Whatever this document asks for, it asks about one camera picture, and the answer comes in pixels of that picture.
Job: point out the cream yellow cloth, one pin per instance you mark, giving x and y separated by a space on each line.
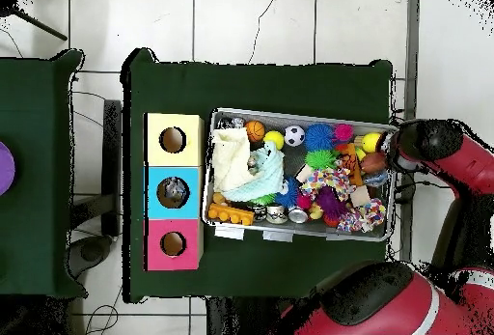
230 156

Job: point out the mint green cloth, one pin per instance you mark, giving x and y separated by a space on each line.
268 174

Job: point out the orange rubber toy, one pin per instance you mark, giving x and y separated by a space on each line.
230 214

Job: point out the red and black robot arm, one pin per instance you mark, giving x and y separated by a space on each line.
440 146

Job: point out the clear mesh bin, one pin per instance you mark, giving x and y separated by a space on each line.
309 234

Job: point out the wooden box with three holes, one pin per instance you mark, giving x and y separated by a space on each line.
154 163

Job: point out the silver can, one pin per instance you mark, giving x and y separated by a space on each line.
251 165

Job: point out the green spiky ball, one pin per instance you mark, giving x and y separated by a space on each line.
321 159
265 199

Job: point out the yellow ball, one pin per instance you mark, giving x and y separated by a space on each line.
273 140

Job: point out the small orange basketball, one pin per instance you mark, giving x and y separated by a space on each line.
255 130

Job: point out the small soccer ball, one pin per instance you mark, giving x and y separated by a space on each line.
295 136

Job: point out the blue spiky ball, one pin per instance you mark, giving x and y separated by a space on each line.
319 137

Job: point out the polka dot cloth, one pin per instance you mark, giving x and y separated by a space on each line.
328 183

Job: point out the pink spiky ball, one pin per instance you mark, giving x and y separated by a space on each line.
343 132

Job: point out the brown toy football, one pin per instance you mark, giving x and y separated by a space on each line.
373 163

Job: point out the green side table cloth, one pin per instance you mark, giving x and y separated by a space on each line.
46 103

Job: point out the purple disc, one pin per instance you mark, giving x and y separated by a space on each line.
5 167

